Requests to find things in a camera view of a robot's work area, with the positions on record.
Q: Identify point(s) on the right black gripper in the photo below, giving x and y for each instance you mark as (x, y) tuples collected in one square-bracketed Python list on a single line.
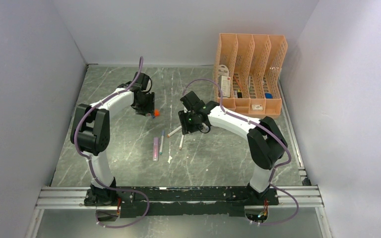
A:
[(186, 128)]

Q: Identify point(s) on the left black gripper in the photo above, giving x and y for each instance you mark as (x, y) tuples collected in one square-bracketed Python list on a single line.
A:
[(150, 108)]

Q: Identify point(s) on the grey capped orange marker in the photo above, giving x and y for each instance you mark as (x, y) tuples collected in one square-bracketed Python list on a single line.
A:
[(174, 131)]

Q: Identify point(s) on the lavender capped teal marker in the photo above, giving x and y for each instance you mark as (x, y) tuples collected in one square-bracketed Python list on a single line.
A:
[(161, 142)]

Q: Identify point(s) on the pink highlighter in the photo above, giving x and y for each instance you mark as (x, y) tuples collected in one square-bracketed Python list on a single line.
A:
[(155, 149)]

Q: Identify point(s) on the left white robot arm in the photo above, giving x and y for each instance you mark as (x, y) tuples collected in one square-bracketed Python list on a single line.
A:
[(90, 133)]

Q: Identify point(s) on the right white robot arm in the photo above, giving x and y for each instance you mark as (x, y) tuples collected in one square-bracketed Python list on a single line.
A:
[(266, 142)]

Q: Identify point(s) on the white packaged item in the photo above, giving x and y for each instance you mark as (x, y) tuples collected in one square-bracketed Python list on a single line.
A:
[(224, 80)]

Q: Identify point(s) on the orange plastic file organizer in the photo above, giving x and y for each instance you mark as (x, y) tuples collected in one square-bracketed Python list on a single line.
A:
[(255, 62)]

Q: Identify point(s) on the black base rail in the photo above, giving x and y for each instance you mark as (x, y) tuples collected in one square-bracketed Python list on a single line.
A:
[(133, 202)]

